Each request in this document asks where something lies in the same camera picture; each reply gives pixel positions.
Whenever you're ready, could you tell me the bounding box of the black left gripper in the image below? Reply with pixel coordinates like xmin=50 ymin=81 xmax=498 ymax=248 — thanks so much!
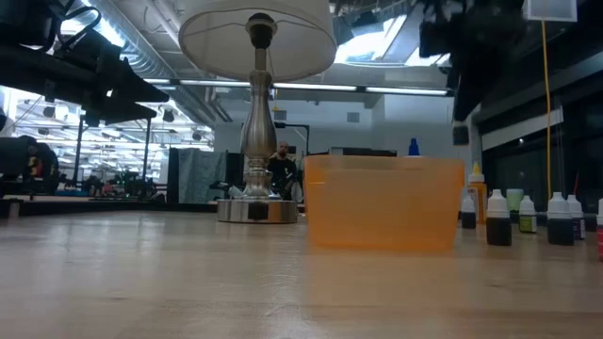
xmin=49 ymin=28 xmax=171 ymax=127

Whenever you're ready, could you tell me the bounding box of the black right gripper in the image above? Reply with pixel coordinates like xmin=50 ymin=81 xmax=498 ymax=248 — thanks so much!
xmin=417 ymin=0 xmax=528 ymax=122

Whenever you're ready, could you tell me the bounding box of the yellow food coloring bottle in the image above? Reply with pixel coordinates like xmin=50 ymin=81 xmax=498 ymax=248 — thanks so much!
xmin=466 ymin=161 xmax=489 ymax=225

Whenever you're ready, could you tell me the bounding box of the small white-capped dye bottle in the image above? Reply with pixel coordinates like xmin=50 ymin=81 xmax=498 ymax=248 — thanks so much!
xmin=485 ymin=189 xmax=513 ymax=247
xmin=461 ymin=195 xmax=478 ymax=230
xmin=567 ymin=194 xmax=587 ymax=241
xmin=546 ymin=191 xmax=575 ymax=247

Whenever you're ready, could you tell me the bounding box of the small green-labelled dye bottle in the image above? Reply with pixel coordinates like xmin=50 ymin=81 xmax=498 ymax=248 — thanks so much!
xmin=518 ymin=195 xmax=538 ymax=234

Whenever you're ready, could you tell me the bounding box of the small red dye bottle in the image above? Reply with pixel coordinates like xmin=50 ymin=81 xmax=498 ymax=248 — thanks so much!
xmin=595 ymin=198 xmax=603 ymax=260

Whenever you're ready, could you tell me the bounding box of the ceiling light strip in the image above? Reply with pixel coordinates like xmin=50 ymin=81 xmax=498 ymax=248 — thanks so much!
xmin=365 ymin=86 xmax=448 ymax=97
xmin=178 ymin=78 xmax=251 ymax=88
xmin=272 ymin=82 xmax=358 ymax=92

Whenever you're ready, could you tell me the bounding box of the grey fabric partition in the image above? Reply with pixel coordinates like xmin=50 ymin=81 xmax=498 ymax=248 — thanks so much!
xmin=168 ymin=147 xmax=227 ymax=204

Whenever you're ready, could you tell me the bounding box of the person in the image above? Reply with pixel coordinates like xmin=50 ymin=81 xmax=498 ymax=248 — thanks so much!
xmin=18 ymin=135 xmax=61 ymax=195
xmin=267 ymin=139 xmax=302 ymax=202

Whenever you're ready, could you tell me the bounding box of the white hanging box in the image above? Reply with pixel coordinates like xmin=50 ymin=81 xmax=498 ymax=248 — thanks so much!
xmin=526 ymin=0 xmax=579 ymax=23

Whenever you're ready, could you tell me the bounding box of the pale green container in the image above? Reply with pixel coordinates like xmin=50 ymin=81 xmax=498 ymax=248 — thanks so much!
xmin=506 ymin=188 xmax=525 ymax=222

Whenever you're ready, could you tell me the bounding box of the black monitor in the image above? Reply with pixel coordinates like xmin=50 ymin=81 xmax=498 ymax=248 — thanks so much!
xmin=329 ymin=146 xmax=399 ymax=158

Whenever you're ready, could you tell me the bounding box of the table lamp with white shade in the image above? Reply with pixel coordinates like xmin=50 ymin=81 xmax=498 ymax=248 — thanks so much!
xmin=177 ymin=0 xmax=338 ymax=224

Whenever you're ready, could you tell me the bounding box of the orange plastic bin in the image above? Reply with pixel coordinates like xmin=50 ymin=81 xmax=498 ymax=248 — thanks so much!
xmin=302 ymin=153 xmax=466 ymax=252

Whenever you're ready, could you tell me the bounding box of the silver ventilation duct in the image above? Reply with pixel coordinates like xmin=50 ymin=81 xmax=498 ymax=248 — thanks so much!
xmin=87 ymin=0 xmax=222 ymax=126

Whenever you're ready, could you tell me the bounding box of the yellow power cord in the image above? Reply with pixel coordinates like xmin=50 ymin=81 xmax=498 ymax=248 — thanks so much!
xmin=540 ymin=20 xmax=552 ymax=200

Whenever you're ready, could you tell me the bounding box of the black aluminium table frame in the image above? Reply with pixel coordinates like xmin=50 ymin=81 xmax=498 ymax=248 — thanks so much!
xmin=0 ymin=196 xmax=219 ymax=218

